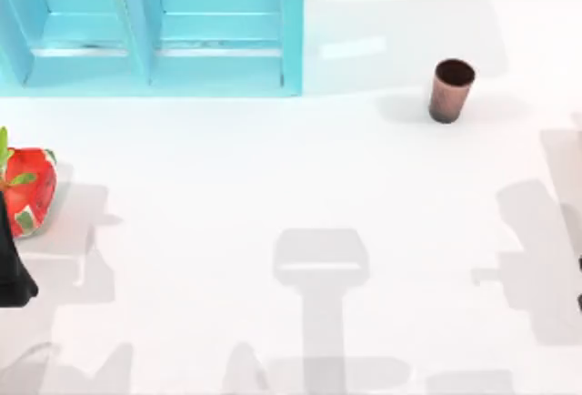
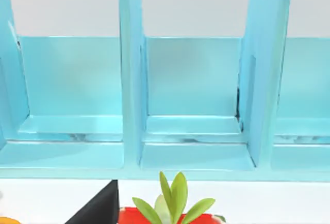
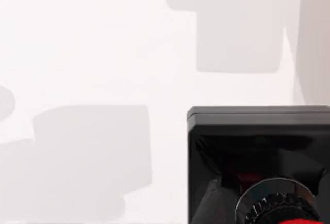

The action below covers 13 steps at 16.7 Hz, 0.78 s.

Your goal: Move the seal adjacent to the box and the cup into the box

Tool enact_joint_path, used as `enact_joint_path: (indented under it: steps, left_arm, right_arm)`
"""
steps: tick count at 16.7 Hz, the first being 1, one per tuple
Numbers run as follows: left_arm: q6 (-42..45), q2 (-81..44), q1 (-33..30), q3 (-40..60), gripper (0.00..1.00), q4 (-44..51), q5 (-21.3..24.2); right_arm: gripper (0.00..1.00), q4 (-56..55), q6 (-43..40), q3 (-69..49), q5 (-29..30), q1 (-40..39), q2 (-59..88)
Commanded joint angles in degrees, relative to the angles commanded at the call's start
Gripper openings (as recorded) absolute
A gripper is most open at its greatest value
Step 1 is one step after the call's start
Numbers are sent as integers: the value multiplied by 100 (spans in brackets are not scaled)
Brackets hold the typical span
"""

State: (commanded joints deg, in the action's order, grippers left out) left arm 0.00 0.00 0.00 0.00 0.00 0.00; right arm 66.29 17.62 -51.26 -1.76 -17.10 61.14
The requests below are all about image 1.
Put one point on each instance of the brown cup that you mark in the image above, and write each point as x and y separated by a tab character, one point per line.
450	94

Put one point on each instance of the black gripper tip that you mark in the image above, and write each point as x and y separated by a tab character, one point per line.
11	263

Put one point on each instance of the light blue rack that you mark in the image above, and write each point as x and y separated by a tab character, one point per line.
218	26

